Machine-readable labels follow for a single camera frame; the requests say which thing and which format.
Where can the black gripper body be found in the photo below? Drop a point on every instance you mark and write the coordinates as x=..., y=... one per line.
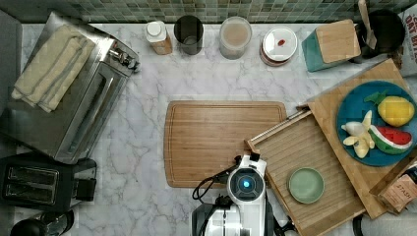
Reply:
x=247, y=159

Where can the wooden drawer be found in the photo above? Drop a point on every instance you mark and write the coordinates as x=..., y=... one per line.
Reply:
x=300, y=142

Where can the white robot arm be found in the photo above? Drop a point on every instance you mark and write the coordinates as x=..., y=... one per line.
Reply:
x=244, y=210

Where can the wooden drawer cabinet top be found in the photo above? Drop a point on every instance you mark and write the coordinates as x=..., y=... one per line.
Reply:
x=370, y=175

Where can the wooden cutting board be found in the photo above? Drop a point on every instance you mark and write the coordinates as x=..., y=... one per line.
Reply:
x=201, y=137

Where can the green ceramic plate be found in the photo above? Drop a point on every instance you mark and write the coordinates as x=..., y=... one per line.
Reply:
x=306, y=185

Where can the toy banana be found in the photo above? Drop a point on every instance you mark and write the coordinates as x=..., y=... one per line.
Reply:
x=358, y=135

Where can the blue plate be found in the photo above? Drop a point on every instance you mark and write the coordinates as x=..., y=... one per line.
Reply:
x=357, y=103

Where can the white lidded round container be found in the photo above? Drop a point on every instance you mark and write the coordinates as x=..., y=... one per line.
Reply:
x=278, y=46

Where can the glass jar with powder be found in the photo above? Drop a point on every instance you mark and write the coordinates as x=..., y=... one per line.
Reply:
x=234, y=36

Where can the teal box wooden lid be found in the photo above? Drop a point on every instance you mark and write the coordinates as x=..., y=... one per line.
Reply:
x=330, y=45

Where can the toy watermelon slice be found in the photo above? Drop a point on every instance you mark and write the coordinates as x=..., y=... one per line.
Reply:
x=390, y=140

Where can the dark metal cup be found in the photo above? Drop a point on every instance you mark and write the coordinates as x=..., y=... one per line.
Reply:
x=189, y=32

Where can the toy lemon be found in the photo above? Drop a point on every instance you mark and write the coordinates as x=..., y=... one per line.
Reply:
x=396, y=111

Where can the stash tea box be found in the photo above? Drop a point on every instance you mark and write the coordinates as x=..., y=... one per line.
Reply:
x=402, y=192

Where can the white capped spice bottle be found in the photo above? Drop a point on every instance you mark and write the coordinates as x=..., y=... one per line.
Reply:
x=158, y=37

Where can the wooden spatula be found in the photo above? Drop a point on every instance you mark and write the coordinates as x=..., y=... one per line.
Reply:
x=370, y=38

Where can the black utensil holder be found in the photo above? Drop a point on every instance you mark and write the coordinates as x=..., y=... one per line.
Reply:
x=388, y=30

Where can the stainless toaster oven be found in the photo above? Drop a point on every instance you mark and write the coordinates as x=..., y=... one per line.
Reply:
x=68, y=133

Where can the oat bag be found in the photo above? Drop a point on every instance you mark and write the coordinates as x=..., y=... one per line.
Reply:
x=409, y=65

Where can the black kettle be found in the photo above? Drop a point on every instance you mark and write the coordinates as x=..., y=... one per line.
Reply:
x=49, y=223

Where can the beige folded towel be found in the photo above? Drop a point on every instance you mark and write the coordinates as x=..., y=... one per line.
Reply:
x=53, y=68

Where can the black slot toaster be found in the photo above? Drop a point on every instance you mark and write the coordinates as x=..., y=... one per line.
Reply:
x=35, y=181

